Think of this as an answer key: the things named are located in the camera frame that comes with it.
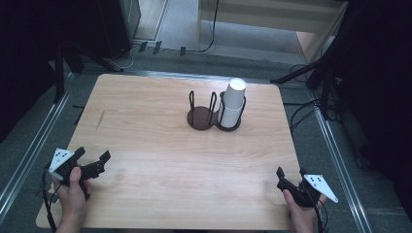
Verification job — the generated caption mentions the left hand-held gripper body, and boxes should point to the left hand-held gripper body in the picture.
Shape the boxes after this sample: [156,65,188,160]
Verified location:
[48,148,105,200]

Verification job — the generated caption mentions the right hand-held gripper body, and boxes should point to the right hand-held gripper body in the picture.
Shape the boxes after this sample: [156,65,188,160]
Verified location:
[276,174,340,209]

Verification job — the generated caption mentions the white paper cup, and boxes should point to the white paper cup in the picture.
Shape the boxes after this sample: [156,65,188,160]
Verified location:
[223,78,248,111]
[218,104,245,129]

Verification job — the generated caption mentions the dark wire cup holder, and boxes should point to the dark wire cup holder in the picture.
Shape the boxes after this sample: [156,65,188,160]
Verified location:
[187,89,247,133]

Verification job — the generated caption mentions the person's right hand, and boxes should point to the person's right hand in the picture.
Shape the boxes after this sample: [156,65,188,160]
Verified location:
[282,188,328,233]

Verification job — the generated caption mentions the person's left hand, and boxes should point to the person's left hand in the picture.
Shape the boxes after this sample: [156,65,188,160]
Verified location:
[51,166,93,225]

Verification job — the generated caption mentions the black metal stand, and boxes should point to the black metal stand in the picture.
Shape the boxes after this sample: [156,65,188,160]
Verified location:
[51,40,125,105]
[270,0,361,121]

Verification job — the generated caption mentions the dark curtain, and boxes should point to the dark curtain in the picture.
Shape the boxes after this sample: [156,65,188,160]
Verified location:
[333,0,412,222]
[0,0,101,144]

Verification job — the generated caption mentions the black computer case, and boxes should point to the black computer case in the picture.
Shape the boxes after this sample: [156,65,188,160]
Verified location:
[96,0,142,60]

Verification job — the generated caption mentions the light wooden furniture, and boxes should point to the light wooden furniture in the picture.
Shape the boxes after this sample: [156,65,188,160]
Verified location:
[195,0,350,64]

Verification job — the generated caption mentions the silver floor rail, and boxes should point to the silver floor rail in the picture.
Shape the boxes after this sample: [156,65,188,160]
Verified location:
[0,72,75,216]
[309,90,373,233]
[69,69,312,89]

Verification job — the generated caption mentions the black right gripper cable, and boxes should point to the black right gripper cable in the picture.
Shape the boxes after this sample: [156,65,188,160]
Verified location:
[310,193,328,233]

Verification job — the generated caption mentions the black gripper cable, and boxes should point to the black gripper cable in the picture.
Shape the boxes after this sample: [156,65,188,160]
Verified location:
[310,193,328,233]
[41,163,62,233]

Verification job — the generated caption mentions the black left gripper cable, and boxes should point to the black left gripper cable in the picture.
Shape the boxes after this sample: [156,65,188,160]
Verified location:
[41,163,62,233]

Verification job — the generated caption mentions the black floor cables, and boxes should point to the black floor cables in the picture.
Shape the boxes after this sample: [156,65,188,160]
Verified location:
[283,62,341,134]

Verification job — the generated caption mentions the white floor cable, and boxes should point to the white floor cable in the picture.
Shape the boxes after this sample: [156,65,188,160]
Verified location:
[106,44,139,71]

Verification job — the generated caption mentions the black hanging cable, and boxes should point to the black hanging cable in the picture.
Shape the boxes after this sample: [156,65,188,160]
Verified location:
[193,0,221,54]

